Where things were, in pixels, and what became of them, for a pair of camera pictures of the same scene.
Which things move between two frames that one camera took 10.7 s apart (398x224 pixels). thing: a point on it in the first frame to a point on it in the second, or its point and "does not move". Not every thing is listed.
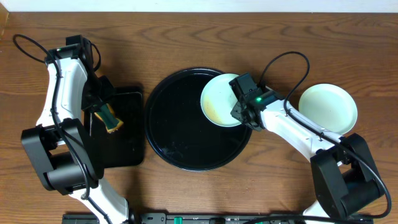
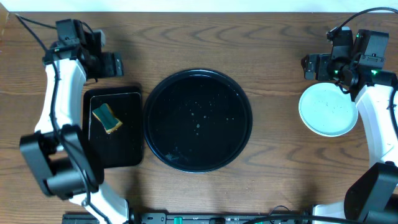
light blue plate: x=217 y=99 to x=326 y=111
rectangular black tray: x=125 y=146 does not move
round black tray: x=178 y=133 does not move
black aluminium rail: x=221 y=218 does not move
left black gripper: x=94 y=104 to x=115 y=64
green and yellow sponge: x=106 y=115 does not move
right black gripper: x=237 y=112 to x=324 y=61
